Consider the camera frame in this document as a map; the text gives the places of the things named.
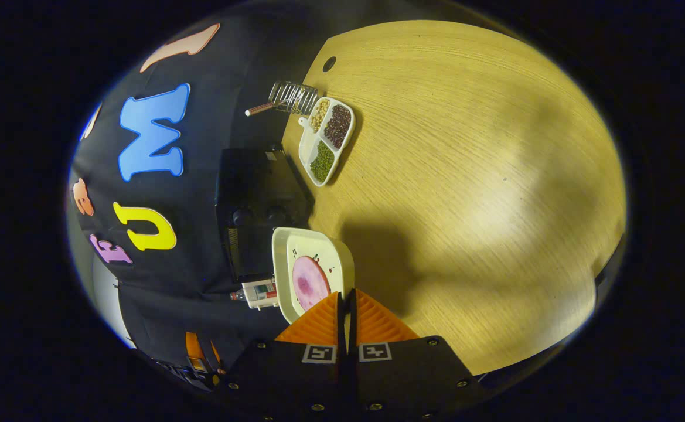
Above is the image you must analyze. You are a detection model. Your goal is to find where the pink round food slice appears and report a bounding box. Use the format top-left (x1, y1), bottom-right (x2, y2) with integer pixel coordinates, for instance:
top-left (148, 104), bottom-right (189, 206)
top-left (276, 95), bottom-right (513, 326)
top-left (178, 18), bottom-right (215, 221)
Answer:
top-left (292, 255), bottom-right (332, 312)

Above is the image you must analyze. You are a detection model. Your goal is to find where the black backdrop cloth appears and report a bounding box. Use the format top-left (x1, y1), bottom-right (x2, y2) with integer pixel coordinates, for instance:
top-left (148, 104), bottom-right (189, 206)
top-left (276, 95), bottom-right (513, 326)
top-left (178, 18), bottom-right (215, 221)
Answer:
top-left (67, 12), bottom-right (343, 376)

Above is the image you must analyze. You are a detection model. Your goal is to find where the clear utensil holder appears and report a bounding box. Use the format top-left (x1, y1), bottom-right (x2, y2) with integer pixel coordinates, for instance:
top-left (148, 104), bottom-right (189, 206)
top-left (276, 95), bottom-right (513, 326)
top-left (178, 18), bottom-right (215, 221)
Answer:
top-left (268, 81), bottom-right (319, 116)

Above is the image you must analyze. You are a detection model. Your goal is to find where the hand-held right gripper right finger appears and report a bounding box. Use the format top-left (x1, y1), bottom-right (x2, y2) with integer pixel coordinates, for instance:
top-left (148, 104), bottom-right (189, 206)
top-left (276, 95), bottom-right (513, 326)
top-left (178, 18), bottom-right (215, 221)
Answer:
top-left (348, 288), bottom-right (483, 422)

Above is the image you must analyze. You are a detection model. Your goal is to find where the white square plate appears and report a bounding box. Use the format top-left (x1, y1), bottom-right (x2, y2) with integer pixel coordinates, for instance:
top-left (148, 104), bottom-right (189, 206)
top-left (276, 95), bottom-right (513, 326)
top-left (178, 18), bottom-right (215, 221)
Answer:
top-left (271, 227), bottom-right (355, 325)

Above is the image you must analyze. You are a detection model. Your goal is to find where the black electric oven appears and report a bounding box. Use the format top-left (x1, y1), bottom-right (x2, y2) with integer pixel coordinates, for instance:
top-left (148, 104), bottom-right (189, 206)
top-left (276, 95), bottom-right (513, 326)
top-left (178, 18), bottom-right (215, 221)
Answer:
top-left (214, 147), bottom-right (313, 283)

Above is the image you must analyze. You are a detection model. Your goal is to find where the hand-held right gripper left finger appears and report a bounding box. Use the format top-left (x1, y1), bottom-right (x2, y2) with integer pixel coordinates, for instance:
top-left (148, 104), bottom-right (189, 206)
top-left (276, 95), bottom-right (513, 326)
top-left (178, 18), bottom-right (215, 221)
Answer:
top-left (219, 291), bottom-right (352, 422)

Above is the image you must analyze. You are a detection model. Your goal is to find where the white divided bean tray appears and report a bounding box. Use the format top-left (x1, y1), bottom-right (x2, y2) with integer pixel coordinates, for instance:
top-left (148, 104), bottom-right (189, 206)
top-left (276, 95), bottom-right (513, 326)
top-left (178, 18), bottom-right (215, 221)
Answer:
top-left (298, 97), bottom-right (356, 188)

